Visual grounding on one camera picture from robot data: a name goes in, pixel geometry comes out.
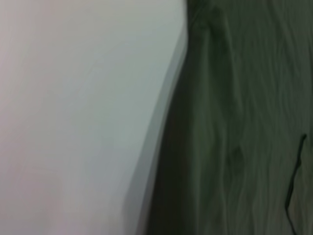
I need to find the dark green shirt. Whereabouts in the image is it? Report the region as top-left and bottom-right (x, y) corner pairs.
(144, 0), (313, 235)

